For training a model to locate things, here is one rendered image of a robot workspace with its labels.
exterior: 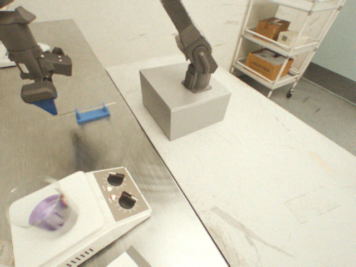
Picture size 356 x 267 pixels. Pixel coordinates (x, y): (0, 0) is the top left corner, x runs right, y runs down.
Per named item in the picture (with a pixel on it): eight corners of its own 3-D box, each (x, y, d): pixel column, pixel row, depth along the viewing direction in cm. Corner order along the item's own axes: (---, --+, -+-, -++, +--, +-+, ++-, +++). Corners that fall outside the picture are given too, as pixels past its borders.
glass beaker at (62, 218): (36, 212, 29) (1, 188, 23) (78, 194, 31) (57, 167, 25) (40, 257, 25) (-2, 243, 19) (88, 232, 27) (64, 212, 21)
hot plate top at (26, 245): (84, 171, 35) (82, 168, 34) (108, 225, 29) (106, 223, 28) (11, 206, 30) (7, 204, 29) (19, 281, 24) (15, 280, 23)
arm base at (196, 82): (198, 77, 54) (203, 57, 50) (212, 88, 51) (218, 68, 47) (179, 82, 51) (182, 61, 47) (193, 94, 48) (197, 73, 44)
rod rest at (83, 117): (108, 109, 60) (105, 100, 58) (110, 115, 58) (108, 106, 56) (76, 117, 57) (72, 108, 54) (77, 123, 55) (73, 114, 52)
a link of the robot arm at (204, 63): (207, 59, 50) (213, 34, 45) (216, 76, 44) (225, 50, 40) (184, 58, 49) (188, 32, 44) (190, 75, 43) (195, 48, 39)
